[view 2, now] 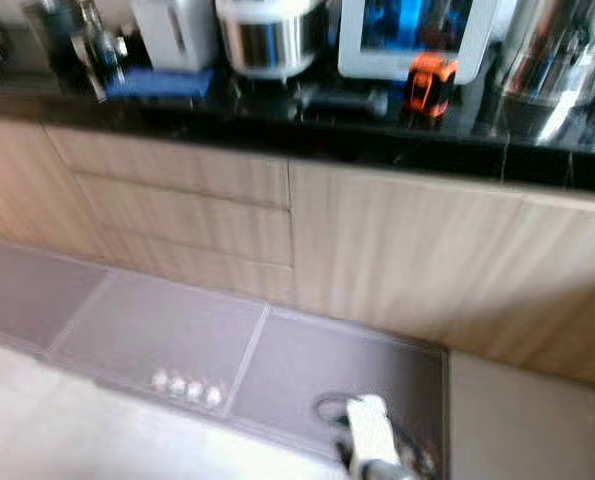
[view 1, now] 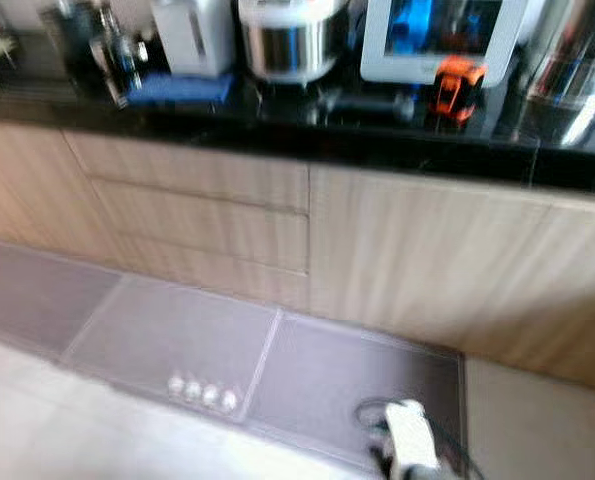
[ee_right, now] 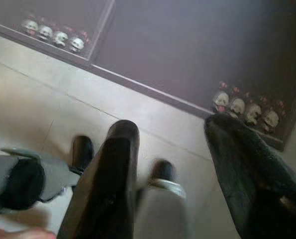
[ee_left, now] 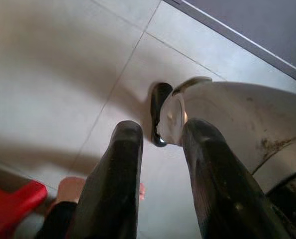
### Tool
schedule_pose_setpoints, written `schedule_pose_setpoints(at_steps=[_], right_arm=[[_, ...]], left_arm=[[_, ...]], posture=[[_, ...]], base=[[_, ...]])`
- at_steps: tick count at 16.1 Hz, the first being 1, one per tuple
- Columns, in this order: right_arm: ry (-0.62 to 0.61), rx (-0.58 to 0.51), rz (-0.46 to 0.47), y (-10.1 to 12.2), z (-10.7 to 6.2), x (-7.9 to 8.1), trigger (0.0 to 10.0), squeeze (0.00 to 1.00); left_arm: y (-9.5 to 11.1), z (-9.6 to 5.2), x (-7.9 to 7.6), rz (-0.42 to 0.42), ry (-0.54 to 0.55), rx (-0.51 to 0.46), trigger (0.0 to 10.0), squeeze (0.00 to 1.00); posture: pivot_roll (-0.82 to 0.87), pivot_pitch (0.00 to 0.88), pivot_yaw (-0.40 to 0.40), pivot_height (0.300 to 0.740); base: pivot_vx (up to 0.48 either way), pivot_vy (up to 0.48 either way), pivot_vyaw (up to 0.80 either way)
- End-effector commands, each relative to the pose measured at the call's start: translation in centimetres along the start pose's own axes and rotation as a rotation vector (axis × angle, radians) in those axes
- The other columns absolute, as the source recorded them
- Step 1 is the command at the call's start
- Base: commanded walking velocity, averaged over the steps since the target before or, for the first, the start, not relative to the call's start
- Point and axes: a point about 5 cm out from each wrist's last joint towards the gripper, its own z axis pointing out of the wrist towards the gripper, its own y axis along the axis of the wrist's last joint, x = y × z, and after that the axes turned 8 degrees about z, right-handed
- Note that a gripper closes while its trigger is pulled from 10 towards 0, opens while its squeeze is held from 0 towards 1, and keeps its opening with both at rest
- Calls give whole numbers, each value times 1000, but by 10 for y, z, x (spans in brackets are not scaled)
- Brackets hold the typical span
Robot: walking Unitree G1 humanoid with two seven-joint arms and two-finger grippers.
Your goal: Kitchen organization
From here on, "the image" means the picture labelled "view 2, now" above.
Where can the white appliance with blue window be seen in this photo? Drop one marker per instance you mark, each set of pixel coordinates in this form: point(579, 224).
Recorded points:
point(417, 40)

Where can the black coffee machine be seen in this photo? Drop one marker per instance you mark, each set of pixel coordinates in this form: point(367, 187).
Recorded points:
point(82, 40)

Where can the wooden drawer cabinet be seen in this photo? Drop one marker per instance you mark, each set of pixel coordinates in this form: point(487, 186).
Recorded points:
point(417, 260)

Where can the blue folded cloth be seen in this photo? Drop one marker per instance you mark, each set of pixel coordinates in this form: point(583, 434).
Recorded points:
point(157, 83)

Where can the white electric water boiler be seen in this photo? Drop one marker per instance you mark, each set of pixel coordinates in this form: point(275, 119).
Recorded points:
point(177, 30)

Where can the shiny steel pot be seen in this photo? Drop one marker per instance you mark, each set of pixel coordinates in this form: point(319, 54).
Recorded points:
point(552, 55)

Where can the steel rice cooker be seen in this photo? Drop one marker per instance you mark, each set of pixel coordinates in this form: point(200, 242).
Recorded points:
point(267, 40)

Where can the wooden drawer front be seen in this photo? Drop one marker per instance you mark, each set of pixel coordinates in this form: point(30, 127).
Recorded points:
point(202, 270)
point(187, 218)
point(177, 162)

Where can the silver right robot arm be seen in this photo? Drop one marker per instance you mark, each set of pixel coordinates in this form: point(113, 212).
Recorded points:
point(382, 473)

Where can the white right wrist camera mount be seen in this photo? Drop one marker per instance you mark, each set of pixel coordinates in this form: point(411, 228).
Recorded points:
point(372, 432)

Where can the grey floor mat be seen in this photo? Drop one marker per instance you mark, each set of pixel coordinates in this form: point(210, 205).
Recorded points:
point(167, 335)

